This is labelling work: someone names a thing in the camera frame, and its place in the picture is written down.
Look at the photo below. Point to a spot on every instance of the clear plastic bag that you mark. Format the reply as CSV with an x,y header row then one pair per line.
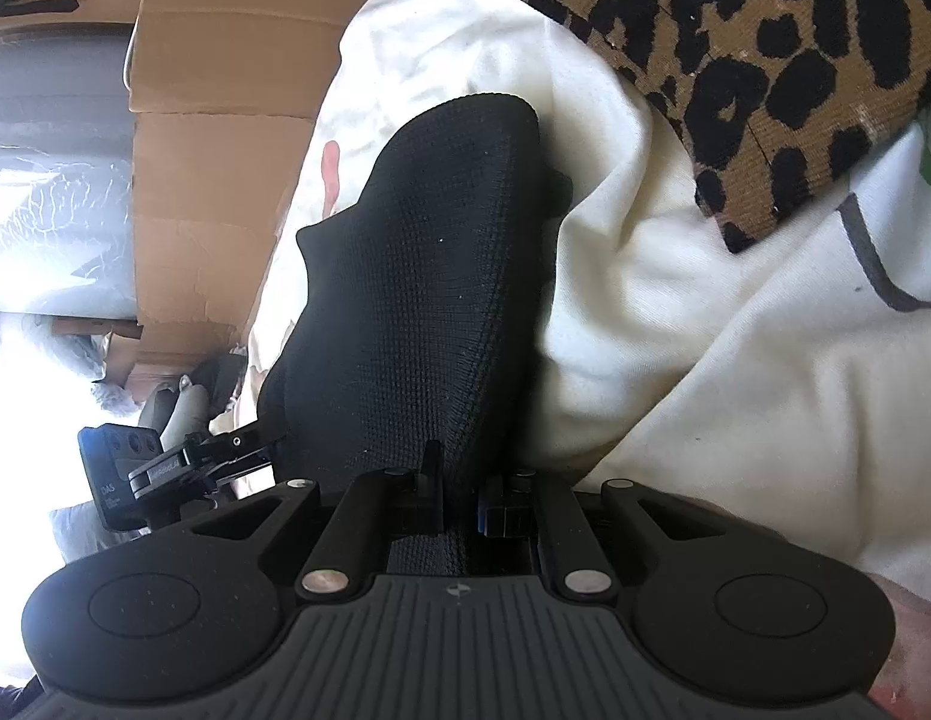
x,y
90,367

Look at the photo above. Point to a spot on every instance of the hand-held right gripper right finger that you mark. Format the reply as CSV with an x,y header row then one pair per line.
x,y
503,516

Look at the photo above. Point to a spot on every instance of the plastic wrapped grey roll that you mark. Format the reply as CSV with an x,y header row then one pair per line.
x,y
52,90

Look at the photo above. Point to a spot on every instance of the pink garment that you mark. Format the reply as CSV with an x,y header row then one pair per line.
x,y
919,652

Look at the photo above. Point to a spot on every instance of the white printed blanket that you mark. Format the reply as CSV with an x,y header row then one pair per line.
x,y
698,352

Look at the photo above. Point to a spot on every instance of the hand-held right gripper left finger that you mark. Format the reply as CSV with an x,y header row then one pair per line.
x,y
434,484

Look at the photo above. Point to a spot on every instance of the flattened cardboard sheet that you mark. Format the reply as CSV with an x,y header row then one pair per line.
x,y
210,165

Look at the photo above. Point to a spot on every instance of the black knit garment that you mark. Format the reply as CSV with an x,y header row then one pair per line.
x,y
435,277

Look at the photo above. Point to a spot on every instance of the person's left hand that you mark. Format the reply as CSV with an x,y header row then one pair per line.
x,y
181,409

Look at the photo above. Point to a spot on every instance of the leopard print garment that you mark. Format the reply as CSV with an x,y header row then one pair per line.
x,y
735,52

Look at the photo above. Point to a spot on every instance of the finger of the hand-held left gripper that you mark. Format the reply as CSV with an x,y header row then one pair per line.
x,y
232,451

